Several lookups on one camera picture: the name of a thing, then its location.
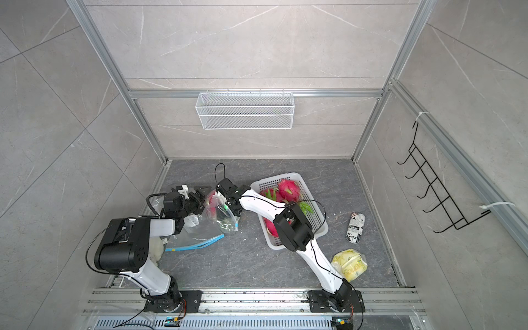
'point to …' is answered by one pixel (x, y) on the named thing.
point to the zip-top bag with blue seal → (192, 236)
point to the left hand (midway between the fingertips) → (212, 190)
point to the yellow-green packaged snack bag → (350, 264)
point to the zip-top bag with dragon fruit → (219, 213)
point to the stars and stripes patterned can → (355, 227)
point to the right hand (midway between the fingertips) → (222, 215)
